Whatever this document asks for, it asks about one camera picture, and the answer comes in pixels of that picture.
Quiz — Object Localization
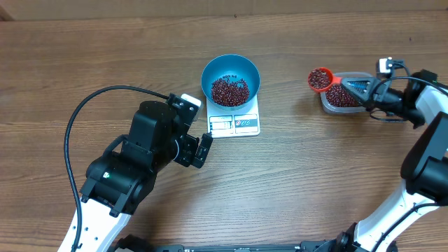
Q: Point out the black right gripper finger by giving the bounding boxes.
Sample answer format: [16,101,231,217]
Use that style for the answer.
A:
[345,88,373,107]
[341,77,377,94]

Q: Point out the red measuring scoop blue handle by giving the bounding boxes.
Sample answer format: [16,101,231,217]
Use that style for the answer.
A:
[307,67,342,93]

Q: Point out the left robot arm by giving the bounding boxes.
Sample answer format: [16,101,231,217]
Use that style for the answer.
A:
[59,94,213,251]

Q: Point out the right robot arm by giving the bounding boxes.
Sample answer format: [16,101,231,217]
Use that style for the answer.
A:
[331,69,447,251]

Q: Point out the white digital kitchen scale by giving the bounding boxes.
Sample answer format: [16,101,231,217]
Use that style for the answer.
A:
[206,95,260,139]

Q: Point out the red beans in bowl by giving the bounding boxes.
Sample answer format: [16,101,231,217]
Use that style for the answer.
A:
[211,75,250,107]

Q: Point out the blue plastic bowl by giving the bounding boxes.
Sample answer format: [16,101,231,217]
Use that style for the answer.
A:
[201,54,261,110]

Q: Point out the clear plastic food container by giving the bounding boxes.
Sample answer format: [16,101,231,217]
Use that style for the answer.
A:
[320,72,372,114]

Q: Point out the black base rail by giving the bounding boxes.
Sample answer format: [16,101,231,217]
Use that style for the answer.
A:
[111,234,398,252]

